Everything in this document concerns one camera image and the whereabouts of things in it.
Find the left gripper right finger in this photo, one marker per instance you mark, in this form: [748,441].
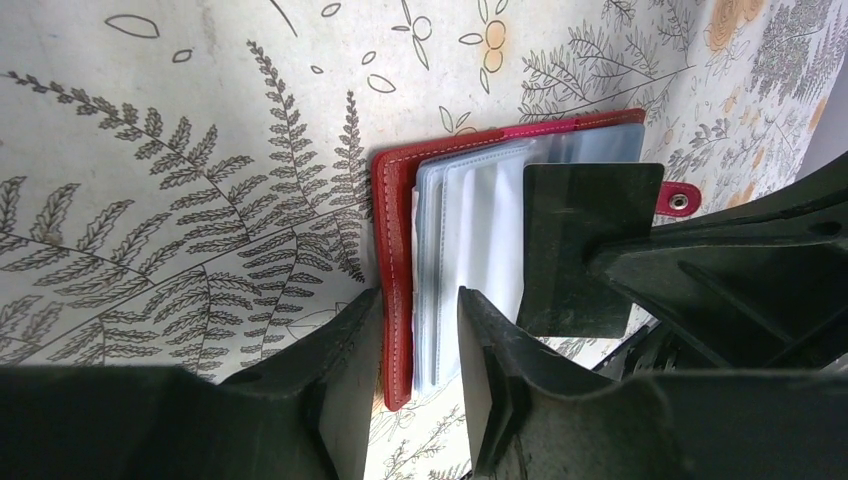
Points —
[534,414]

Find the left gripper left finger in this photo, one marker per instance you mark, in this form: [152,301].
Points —
[303,413]

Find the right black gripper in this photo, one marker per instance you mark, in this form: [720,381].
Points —
[761,285]

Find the red card holder wallet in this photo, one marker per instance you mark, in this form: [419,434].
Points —
[449,213]

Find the floral tablecloth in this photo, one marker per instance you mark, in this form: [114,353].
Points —
[188,183]

